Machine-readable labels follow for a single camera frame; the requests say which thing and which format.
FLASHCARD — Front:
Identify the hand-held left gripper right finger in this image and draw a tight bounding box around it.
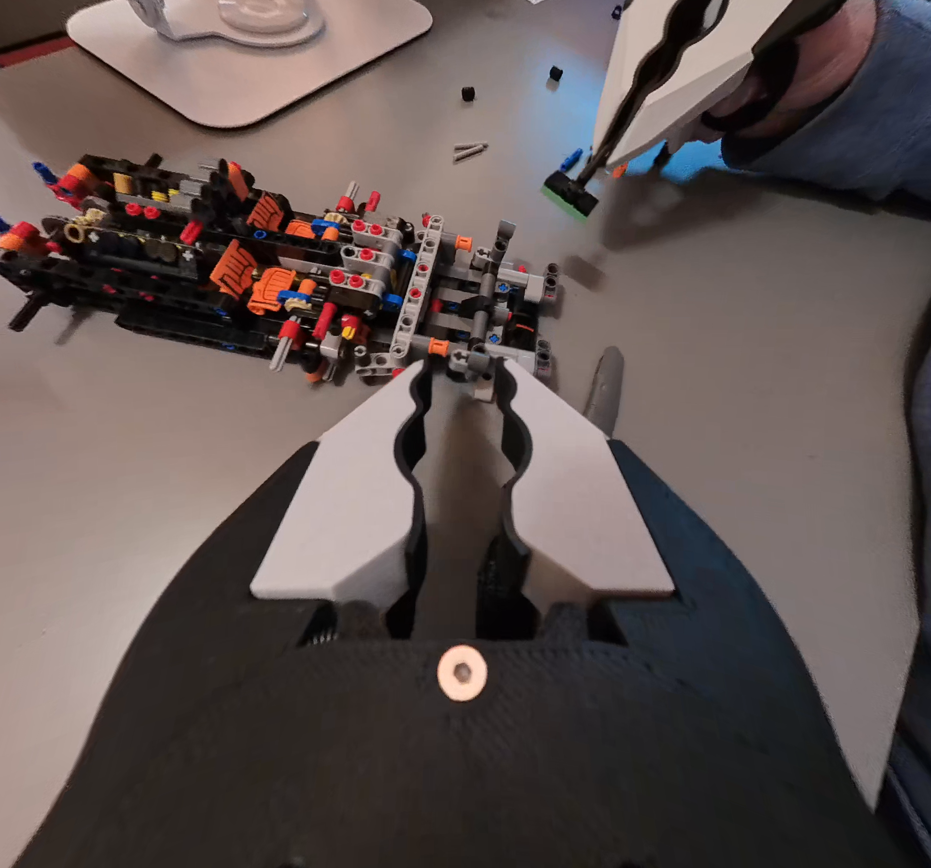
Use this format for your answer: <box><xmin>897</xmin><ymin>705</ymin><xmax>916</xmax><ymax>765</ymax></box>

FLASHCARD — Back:
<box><xmin>493</xmin><ymin>358</ymin><xmax>677</xmax><ymax>615</ymax></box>

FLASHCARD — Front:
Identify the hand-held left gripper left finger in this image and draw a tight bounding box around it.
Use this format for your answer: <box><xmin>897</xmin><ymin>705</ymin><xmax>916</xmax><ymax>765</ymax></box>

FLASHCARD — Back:
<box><xmin>249</xmin><ymin>359</ymin><xmax>433</xmax><ymax>632</ymax></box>

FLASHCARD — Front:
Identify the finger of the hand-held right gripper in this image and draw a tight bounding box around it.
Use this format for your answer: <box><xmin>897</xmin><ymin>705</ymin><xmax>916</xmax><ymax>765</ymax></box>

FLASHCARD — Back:
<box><xmin>593</xmin><ymin>0</ymin><xmax>728</xmax><ymax>158</ymax></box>
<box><xmin>606</xmin><ymin>0</ymin><xmax>824</xmax><ymax>171</ymax></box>

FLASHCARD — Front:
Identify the black green lego piece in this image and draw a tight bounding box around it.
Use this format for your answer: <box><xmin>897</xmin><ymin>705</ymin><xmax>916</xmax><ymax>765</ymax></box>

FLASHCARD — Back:
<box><xmin>542</xmin><ymin>148</ymin><xmax>605</xmax><ymax>220</ymax></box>

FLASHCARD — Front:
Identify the lego chassis model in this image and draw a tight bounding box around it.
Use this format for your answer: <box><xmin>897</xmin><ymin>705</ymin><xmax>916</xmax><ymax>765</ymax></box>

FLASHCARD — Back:
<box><xmin>0</xmin><ymin>152</ymin><xmax>562</xmax><ymax>385</ymax></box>

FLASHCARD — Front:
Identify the person's right forearm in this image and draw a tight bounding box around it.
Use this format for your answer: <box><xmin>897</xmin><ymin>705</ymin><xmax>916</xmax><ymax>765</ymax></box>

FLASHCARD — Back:
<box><xmin>720</xmin><ymin>0</ymin><xmax>931</xmax><ymax>204</ymax></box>

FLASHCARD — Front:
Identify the person's right hand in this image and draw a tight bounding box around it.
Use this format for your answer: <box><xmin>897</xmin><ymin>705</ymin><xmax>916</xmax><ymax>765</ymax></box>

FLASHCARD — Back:
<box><xmin>713</xmin><ymin>0</ymin><xmax>883</xmax><ymax>135</ymax></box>

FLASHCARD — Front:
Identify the white book stand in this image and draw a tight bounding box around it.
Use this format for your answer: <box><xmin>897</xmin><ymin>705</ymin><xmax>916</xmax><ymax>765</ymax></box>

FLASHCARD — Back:
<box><xmin>65</xmin><ymin>0</ymin><xmax>433</xmax><ymax>129</ymax></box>

